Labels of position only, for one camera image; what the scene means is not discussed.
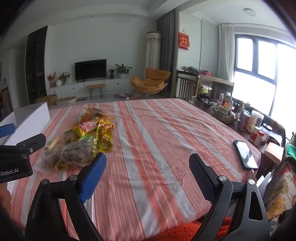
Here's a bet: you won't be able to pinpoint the wooden crib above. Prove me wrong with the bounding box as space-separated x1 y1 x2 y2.
174 70 234 102

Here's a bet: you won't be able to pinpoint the black smartphone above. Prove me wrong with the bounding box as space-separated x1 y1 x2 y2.
233 140 259 171

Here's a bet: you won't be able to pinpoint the orange lounge chair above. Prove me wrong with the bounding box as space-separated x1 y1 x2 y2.
130 68 171 95

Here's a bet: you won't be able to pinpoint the small pale yellow packet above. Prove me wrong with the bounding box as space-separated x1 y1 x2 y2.
44 137 60 151

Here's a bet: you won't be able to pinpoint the floral cushion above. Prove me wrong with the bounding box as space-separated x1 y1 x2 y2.
262 160 296 223

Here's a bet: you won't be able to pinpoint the orange striped sheet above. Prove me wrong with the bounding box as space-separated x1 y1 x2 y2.
7 98 262 241

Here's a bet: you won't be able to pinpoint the black glass cabinet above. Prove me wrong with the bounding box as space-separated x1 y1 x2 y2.
25 25 48 105

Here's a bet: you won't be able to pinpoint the white curtain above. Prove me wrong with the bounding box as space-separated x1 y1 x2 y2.
218 24 235 81

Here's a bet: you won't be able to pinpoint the flowering potted plant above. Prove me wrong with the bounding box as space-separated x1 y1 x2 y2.
59 71 71 84

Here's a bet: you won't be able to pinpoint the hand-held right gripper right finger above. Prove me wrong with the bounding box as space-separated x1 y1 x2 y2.
189 153 270 241

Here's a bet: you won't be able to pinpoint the grey curtain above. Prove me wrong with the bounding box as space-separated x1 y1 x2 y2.
157 10 175 72

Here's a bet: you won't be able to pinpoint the jar with black lid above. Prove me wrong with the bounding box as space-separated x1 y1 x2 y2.
260 123 273 144

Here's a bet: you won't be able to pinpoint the red wall hanging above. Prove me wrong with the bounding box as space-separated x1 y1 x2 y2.
178 30 190 50

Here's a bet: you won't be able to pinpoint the brown cardboard box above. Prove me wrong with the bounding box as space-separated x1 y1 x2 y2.
35 94 58 106

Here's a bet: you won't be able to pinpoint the white television cabinet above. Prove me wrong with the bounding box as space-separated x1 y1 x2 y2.
46 77 131 99

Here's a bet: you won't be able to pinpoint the red fuzzy blanket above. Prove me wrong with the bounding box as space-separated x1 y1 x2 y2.
148 217 234 241

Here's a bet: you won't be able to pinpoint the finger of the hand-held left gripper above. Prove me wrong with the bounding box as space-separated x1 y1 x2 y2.
14 134 46 154
0 123 16 139

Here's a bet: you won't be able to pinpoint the white cardboard box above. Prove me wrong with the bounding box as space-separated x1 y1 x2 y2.
0 102 51 146

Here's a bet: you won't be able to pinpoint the large window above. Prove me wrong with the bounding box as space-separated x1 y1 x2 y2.
232 35 296 139

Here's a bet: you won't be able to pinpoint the large green potted plant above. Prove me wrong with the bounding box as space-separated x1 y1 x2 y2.
115 64 133 79

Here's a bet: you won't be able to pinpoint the red and yellow snack packet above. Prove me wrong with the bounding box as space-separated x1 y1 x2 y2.
73 117 101 137

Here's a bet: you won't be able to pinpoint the clear bag of brown snacks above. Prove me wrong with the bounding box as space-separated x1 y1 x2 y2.
37 137 100 174

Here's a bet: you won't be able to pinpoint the woven basket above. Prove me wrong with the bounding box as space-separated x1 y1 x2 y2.
210 105 238 124

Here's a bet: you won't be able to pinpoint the pink drink can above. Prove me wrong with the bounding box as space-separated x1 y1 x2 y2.
239 111 251 132

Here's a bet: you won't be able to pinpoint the clear plastic jar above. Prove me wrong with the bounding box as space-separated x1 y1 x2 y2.
250 110 264 130

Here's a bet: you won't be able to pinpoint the oval wooden pet tray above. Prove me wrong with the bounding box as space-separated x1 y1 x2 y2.
57 96 77 104

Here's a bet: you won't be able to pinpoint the red flowers in vase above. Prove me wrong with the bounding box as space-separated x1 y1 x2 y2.
47 72 56 88

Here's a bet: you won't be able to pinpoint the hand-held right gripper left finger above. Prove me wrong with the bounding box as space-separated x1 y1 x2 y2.
25 152 107 241

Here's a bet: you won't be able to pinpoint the wooden stool with metal legs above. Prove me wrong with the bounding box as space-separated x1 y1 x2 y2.
85 83 106 100

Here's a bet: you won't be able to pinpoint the white tower air conditioner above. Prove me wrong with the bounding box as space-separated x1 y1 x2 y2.
146 31 160 70

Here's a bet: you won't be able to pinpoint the black television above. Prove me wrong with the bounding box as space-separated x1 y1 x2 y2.
74 59 107 81

